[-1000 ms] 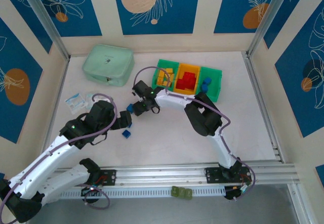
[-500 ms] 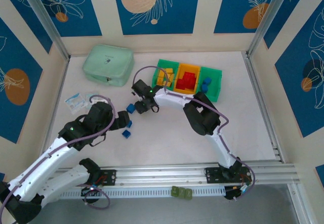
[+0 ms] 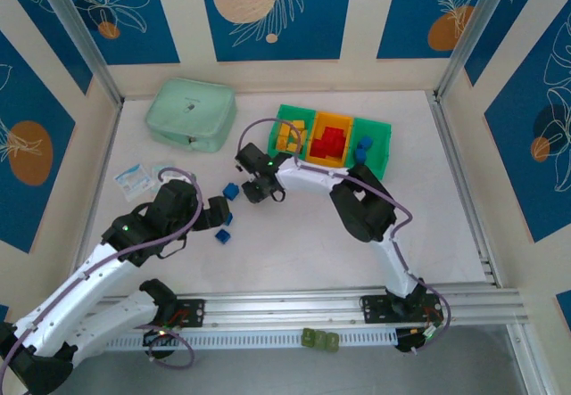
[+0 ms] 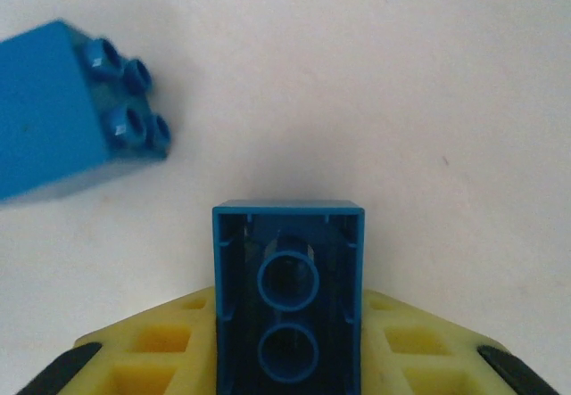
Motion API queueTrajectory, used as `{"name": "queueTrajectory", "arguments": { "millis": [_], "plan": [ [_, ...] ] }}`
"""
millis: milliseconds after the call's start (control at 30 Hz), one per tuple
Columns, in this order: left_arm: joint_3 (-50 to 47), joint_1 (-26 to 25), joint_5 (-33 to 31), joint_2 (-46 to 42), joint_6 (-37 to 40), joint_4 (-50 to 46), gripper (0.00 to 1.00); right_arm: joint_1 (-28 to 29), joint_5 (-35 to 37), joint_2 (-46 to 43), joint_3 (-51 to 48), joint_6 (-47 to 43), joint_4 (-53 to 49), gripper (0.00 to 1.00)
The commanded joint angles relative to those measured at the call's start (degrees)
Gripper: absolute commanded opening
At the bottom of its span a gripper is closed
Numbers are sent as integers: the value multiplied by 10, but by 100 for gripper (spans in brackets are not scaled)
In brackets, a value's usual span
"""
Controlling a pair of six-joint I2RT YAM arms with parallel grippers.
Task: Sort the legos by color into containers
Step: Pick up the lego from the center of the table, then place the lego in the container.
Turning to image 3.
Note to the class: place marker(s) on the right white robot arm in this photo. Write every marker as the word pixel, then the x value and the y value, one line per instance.
pixel 312 176

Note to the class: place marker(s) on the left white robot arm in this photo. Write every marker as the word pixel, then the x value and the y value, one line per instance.
pixel 67 297

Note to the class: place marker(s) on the green bin with yellow legos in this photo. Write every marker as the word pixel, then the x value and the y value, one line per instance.
pixel 274 152

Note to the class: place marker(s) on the white blue sachet packet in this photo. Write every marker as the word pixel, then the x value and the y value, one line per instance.
pixel 157 173
pixel 131 181

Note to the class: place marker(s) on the mint green zipper pouch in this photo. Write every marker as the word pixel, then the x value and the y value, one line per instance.
pixel 187 109

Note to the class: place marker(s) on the green keycap cube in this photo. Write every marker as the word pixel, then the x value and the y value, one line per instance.
pixel 332 340
pixel 320 338
pixel 308 337

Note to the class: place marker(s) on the small black mount plate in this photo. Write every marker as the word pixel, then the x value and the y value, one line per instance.
pixel 194 312

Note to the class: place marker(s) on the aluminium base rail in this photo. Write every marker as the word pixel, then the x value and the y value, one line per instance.
pixel 290 306

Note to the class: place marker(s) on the wide black mount plate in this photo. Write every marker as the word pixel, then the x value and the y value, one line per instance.
pixel 377 308

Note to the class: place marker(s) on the aluminium corner post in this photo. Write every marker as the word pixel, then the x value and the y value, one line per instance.
pixel 477 25
pixel 76 29

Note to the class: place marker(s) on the aluminium side rail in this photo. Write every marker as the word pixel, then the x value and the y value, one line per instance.
pixel 464 190

